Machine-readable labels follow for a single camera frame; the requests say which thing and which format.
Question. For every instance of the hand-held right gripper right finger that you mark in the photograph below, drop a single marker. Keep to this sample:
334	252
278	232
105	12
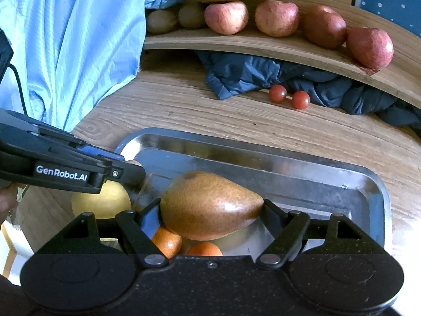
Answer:
273	217

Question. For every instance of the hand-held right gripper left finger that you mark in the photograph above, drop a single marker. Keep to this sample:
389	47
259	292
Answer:
154	212

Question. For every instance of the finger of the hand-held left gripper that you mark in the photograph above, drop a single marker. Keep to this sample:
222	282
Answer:
128	176
102	154

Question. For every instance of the orange tangerine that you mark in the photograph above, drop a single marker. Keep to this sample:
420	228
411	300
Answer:
204	250
167	243

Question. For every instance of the striped yellow pepino melon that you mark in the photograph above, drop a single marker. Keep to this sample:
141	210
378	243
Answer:
98	204

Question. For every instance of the metal tray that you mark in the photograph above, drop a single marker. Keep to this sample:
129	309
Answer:
296	177

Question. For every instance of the brown pear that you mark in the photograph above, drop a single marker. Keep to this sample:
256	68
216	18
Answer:
210	205

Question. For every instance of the light blue garment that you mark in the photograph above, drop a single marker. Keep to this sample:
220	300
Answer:
75	46

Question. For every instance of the black device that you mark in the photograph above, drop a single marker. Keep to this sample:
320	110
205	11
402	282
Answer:
5	52

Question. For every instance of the red cherry tomato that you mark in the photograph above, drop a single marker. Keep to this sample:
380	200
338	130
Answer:
277	93
301	100

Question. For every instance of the dark blue cloth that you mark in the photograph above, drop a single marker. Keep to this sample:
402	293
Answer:
329	89

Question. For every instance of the brown kiwi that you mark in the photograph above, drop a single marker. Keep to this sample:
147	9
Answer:
191	15
161	21

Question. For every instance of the wooden shelf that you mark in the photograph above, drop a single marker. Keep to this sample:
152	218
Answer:
263	44

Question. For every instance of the dark red apple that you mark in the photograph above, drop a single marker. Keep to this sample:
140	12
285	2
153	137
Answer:
324	26

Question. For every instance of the blue dotted board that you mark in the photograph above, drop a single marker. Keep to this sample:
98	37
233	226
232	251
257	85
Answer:
391	3

